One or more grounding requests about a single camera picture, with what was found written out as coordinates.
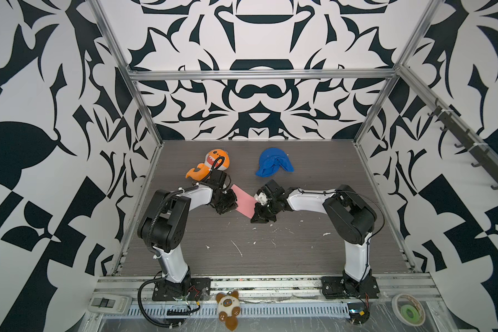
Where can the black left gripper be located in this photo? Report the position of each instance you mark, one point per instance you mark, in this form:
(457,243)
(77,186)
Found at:
(232,204)

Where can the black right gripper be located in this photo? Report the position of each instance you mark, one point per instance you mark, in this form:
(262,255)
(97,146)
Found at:
(259,216)

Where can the pink paper sheet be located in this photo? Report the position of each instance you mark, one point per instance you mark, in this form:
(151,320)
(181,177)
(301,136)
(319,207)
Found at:
(245,202)

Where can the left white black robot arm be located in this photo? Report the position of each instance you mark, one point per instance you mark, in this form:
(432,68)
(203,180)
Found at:
(163,226)

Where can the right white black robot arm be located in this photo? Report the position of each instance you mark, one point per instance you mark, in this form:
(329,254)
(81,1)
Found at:
(353,219)

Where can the orange shark plush toy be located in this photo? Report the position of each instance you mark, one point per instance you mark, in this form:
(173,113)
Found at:
(216,159)

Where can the blue cloth cap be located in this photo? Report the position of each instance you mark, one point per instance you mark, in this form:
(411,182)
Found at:
(271,160)

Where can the brown white plush toy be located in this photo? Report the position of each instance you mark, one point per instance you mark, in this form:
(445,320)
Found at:
(228,308)

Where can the small electronics board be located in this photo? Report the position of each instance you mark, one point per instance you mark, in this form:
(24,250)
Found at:
(359,314)

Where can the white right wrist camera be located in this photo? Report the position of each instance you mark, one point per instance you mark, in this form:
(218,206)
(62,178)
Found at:
(261,198)

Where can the white switch box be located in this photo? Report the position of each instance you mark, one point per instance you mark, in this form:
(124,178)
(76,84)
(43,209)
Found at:
(110,304)

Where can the black hook rail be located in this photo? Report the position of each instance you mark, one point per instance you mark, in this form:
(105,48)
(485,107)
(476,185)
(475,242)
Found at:
(467,139)

